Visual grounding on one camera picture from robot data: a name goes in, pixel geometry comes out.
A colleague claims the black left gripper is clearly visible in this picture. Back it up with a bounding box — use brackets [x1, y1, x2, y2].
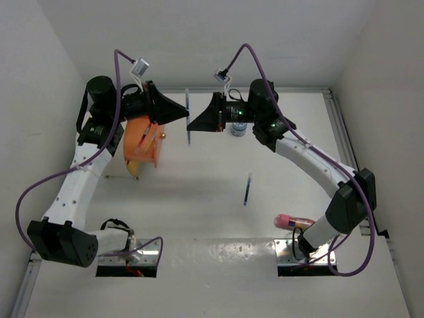
[109, 81, 188, 127]

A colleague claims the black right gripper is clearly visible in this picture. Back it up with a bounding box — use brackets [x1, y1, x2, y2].
[187, 93, 260, 133]

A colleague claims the red gel pen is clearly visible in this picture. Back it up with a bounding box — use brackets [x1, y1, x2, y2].
[137, 123, 152, 150]

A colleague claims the clear blue-cap pen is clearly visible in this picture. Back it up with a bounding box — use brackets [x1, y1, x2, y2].
[185, 88, 191, 147]

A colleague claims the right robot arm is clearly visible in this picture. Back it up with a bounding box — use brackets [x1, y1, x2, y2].
[187, 79, 376, 256]

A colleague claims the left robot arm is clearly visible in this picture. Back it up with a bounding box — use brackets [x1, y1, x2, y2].
[27, 76, 189, 268]

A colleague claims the left blue white jar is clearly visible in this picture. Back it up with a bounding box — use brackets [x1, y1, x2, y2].
[231, 123, 248, 137]

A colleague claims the cream cabinet with legs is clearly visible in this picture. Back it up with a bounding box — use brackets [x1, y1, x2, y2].
[101, 137, 154, 179]

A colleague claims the orange drawer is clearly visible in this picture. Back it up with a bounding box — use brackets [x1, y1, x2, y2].
[124, 117, 166, 168]

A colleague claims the yellow object under drawer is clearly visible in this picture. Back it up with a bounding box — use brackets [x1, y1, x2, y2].
[126, 160, 143, 178]

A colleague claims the blue gel pen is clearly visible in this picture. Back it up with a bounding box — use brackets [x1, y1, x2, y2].
[243, 172, 253, 206]

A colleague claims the pink-capped tube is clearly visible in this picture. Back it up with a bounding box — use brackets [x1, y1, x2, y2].
[274, 214, 315, 231]

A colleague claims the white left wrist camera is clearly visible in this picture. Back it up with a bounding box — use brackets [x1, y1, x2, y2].
[130, 58, 150, 78]

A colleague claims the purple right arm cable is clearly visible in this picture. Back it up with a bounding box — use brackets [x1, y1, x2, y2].
[223, 42, 378, 278]

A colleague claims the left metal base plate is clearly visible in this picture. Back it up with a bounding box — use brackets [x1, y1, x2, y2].
[98, 237, 163, 266]

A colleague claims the metal base plate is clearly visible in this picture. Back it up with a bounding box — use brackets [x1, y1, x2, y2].
[274, 238, 331, 267]
[98, 237, 163, 266]

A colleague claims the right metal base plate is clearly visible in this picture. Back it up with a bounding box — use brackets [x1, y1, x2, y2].
[274, 238, 331, 267]

